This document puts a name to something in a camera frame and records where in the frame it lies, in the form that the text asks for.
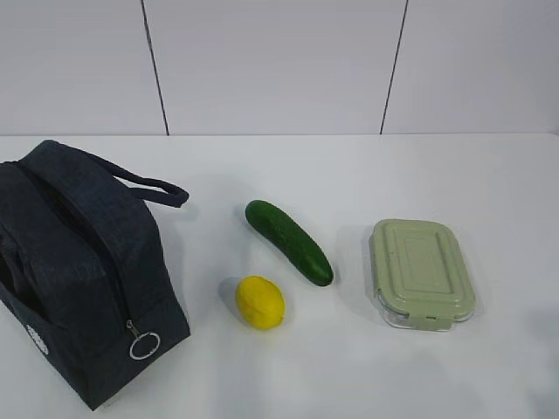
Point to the green lid glass container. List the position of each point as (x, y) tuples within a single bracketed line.
[(419, 276)]

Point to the green cucumber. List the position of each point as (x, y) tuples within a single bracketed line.
[(291, 240)]

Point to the yellow lemon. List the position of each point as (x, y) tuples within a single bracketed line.
[(260, 302)]

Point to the dark blue insulated bag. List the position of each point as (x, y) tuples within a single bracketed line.
[(83, 269)]

